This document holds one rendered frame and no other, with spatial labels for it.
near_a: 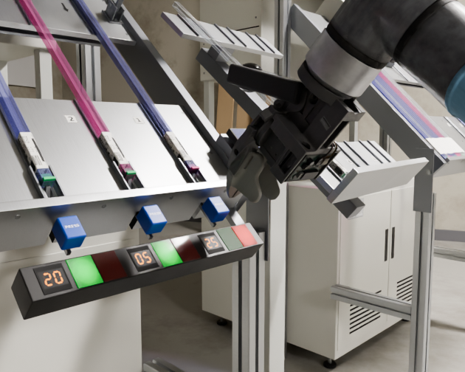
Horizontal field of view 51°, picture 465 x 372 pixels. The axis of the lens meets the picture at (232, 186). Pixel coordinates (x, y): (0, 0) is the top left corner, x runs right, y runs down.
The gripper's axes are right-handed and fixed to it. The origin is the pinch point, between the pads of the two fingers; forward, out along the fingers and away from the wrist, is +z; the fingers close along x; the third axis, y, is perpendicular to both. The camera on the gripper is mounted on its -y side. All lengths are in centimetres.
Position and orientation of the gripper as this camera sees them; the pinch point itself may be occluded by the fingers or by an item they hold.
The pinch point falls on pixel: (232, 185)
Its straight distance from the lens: 66.1
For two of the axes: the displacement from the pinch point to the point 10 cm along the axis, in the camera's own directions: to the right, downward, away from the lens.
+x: 7.0, -0.8, 7.1
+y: 5.2, 7.4, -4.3
